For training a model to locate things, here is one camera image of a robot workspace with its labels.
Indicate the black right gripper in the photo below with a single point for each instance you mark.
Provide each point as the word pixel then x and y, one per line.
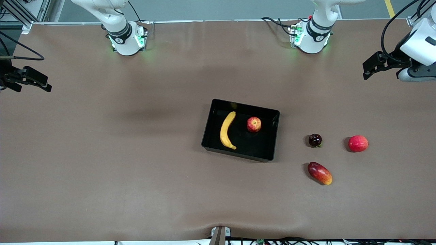
pixel 7 75

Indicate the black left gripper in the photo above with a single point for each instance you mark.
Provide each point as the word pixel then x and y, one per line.
pixel 396 58

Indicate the small red yellow apple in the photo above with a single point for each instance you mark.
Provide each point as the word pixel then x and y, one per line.
pixel 254 124

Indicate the black plastic box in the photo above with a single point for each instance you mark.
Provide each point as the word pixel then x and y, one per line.
pixel 252 144

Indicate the yellow banana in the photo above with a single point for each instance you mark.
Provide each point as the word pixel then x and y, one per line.
pixel 225 131

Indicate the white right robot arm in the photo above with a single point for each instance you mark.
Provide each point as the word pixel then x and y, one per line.
pixel 123 41

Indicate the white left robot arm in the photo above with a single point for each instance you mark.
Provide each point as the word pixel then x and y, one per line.
pixel 313 39

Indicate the dark red plum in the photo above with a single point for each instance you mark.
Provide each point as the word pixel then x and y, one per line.
pixel 315 140

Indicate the red yellow mango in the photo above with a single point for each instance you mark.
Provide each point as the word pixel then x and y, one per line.
pixel 320 173

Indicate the aluminium frame profile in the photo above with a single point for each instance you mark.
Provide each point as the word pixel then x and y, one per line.
pixel 20 13

